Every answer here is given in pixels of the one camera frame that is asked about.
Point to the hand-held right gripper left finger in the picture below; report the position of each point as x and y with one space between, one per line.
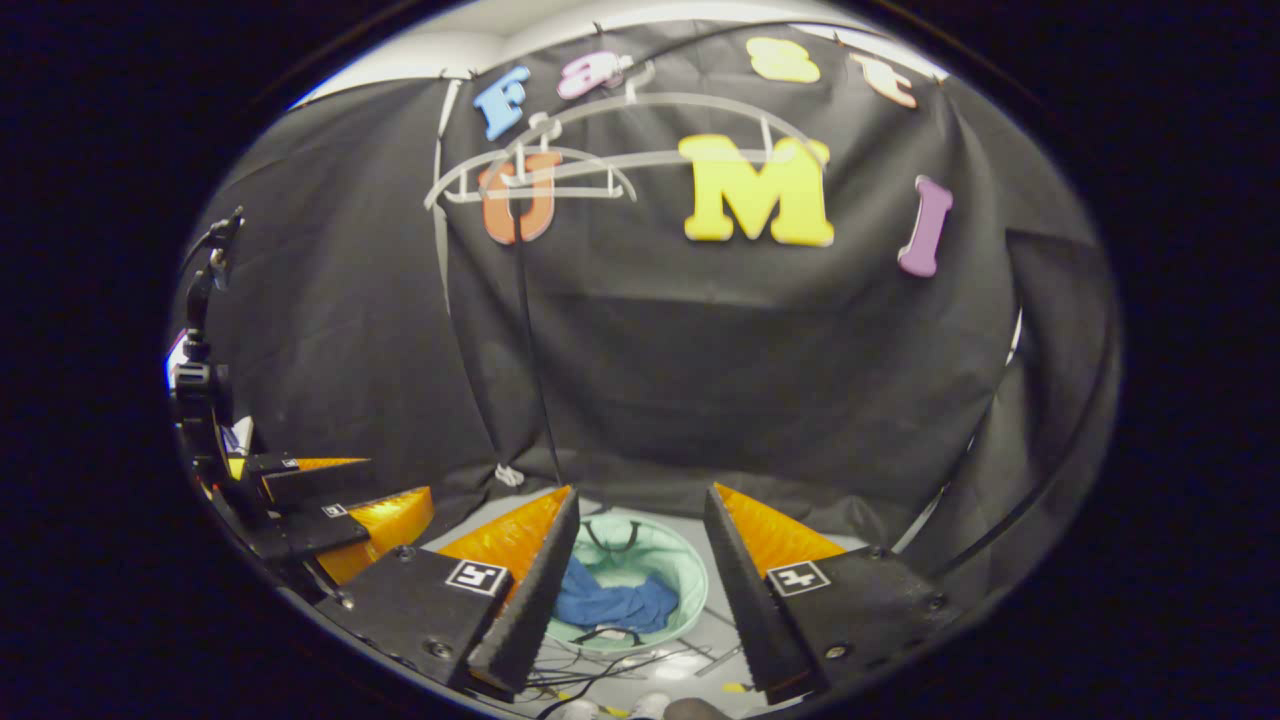
535 590

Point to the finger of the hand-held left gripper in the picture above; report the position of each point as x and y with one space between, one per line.
320 485
300 530

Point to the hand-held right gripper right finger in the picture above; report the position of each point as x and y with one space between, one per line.
745 590

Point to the blue jacket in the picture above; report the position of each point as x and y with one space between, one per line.
610 605

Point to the green laundry hamper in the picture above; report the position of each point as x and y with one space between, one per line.
660 560

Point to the white plastic hanger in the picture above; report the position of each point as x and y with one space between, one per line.
540 151
640 98

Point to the black backdrop cloth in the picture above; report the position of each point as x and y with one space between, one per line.
750 350

